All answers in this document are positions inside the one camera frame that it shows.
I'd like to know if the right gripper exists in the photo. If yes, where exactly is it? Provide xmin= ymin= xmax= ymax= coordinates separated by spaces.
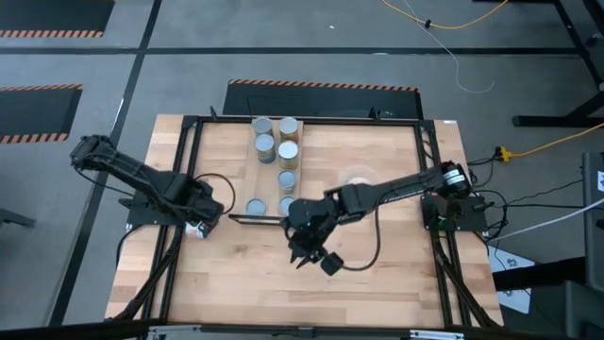
xmin=282 ymin=197 xmax=344 ymax=276

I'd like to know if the short salmon can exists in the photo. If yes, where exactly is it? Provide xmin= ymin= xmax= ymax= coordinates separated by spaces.
xmin=244 ymin=197 xmax=267 ymax=217

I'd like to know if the short mushroom can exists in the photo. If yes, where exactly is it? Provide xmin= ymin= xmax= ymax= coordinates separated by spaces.
xmin=277 ymin=195 xmax=297 ymax=216

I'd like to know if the short sliced carrots can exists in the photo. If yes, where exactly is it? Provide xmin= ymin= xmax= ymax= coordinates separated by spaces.
xmin=277 ymin=169 xmax=298 ymax=194

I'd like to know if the tall peas can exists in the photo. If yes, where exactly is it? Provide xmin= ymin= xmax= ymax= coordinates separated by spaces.
xmin=253 ymin=133 xmax=277 ymax=165

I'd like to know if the tall green beans can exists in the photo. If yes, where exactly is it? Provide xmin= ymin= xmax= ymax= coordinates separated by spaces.
xmin=250 ymin=116 xmax=275 ymax=138

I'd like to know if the tall carrots can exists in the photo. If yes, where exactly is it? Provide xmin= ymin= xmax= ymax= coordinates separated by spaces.
xmin=277 ymin=140 xmax=300 ymax=170

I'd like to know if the tall corn can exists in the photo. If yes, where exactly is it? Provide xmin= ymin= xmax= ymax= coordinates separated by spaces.
xmin=277 ymin=116 xmax=300 ymax=144

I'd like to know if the clear plastic bowl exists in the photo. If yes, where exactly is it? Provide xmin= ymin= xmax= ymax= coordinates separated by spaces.
xmin=338 ymin=164 xmax=384 ymax=190

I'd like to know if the black hazard-striped floor mat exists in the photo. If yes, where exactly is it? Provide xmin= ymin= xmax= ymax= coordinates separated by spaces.
xmin=0 ymin=83 xmax=84 ymax=145
xmin=221 ymin=78 xmax=425 ymax=120
xmin=0 ymin=0 xmax=116 ymax=39

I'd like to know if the black rig crossbeam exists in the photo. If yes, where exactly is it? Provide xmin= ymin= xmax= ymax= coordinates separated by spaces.
xmin=0 ymin=318 xmax=604 ymax=340

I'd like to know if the grey furniture foot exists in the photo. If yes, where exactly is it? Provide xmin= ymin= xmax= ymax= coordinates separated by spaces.
xmin=0 ymin=207 xmax=37 ymax=228

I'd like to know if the white paper sign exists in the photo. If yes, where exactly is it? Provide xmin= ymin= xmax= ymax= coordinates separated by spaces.
xmin=485 ymin=245 xmax=534 ymax=315

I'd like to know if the black floor bar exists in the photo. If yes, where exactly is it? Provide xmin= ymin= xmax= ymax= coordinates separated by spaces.
xmin=493 ymin=257 xmax=586 ymax=292

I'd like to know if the grey cabinet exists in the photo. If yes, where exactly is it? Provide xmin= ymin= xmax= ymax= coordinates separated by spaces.
xmin=580 ymin=150 xmax=604 ymax=294

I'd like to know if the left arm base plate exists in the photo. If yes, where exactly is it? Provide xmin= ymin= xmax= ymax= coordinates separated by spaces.
xmin=126 ymin=197 xmax=193 ymax=227

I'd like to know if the wooden shelf with black frame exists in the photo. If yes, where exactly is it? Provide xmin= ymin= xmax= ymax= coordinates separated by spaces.
xmin=228 ymin=117 xmax=308 ymax=227

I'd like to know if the black aluminium table frame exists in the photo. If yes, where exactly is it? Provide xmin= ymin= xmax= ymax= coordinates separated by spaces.
xmin=110 ymin=107 xmax=501 ymax=332

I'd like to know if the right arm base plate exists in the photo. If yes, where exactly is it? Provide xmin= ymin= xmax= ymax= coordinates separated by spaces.
xmin=421 ymin=194 xmax=488 ymax=232

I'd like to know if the thin grey floor cable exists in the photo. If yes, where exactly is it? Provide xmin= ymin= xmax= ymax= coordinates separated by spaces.
xmin=403 ymin=0 xmax=496 ymax=94

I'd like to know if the thick white cable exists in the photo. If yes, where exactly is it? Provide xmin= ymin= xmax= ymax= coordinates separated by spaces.
xmin=485 ymin=196 xmax=604 ymax=243

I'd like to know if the yellow extension cable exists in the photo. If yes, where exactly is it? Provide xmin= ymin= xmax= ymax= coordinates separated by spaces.
xmin=380 ymin=0 xmax=510 ymax=31
xmin=512 ymin=122 xmax=604 ymax=159

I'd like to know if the black desk frame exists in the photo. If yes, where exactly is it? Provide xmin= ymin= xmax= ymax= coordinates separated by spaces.
xmin=471 ymin=0 xmax=604 ymax=128

